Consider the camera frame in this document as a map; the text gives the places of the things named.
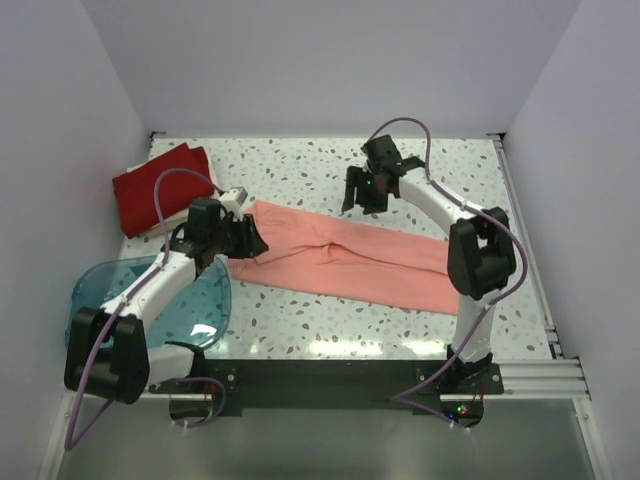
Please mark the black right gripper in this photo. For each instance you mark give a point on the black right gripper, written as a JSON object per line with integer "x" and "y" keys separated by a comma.
{"x": 356, "y": 177}

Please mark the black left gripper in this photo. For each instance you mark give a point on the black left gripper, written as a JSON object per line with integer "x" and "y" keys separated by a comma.
{"x": 251, "y": 244}

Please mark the salmon pink t-shirt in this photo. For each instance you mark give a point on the salmon pink t-shirt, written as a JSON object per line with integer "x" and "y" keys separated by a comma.
{"x": 318, "y": 254}

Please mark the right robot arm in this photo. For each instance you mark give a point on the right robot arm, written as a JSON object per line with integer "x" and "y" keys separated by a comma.
{"x": 480, "y": 258}

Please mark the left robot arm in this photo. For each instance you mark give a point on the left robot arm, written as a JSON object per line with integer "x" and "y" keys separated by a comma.
{"x": 108, "y": 354}

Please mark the blue transparent plastic bin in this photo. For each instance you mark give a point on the blue transparent plastic bin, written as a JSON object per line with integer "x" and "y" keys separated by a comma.
{"x": 198, "y": 315}

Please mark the folded red t-shirt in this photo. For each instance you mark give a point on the folded red t-shirt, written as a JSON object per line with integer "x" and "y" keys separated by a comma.
{"x": 160, "y": 192}

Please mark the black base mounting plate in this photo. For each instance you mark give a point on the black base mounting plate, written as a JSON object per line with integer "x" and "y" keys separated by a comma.
{"x": 326, "y": 384}

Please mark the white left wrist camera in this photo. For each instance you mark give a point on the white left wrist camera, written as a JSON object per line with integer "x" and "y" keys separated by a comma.
{"x": 234, "y": 198}

